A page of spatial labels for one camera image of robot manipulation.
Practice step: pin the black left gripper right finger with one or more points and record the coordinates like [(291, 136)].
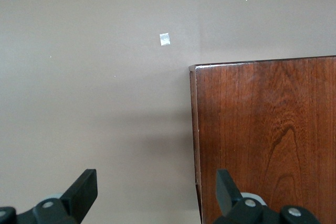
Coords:
[(228, 197)]

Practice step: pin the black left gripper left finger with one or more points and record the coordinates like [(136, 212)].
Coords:
[(76, 197)]

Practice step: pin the dark brown wooden cabinet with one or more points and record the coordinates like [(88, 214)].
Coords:
[(262, 129)]

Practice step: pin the small clear tape patch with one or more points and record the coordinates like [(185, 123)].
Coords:
[(165, 39)]

